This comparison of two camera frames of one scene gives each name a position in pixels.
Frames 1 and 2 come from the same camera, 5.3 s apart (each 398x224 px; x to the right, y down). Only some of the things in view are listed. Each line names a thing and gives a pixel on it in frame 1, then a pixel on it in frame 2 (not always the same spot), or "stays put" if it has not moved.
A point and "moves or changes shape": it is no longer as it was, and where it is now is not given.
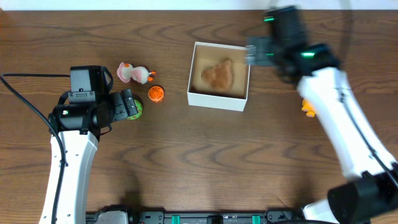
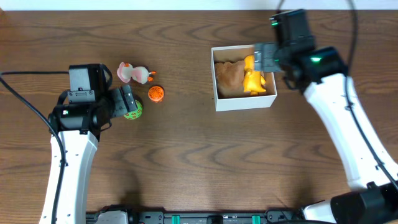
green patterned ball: x=139 y=109 stays put
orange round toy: x=156 y=93 stays put
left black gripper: x=129 y=102 stays put
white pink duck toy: x=125 y=72 stays put
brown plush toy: x=221 y=76 moves or changes shape
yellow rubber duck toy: x=308 y=107 to x=254 y=82
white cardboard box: x=207 y=56 to x=223 y=104
